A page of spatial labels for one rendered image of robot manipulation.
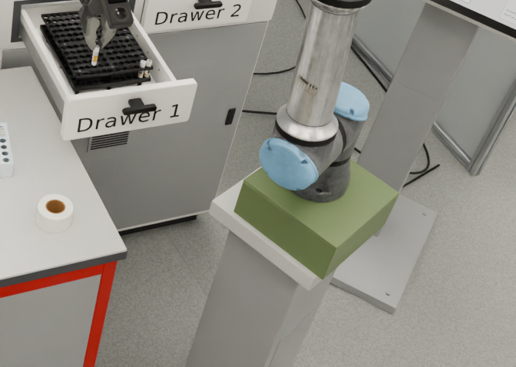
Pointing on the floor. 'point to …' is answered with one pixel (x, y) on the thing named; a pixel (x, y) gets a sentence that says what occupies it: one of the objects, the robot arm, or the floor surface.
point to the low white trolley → (49, 240)
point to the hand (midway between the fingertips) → (97, 46)
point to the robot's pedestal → (254, 299)
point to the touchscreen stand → (405, 155)
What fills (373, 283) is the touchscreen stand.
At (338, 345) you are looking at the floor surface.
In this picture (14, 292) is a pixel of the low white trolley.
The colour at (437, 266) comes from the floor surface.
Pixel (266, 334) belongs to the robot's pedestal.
